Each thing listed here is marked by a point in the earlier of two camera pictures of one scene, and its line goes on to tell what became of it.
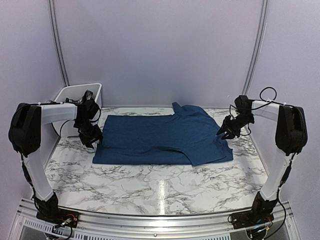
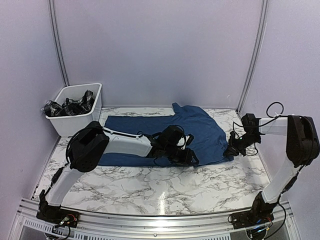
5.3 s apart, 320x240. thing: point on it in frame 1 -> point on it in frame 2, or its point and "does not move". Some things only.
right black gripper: x=226 y=126 -> x=233 y=146
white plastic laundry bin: x=72 y=94 does not move
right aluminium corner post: x=257 y=48 does not move
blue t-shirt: x=189 y=136 does not move
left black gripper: x=98 y=135 -> x=187 y=159
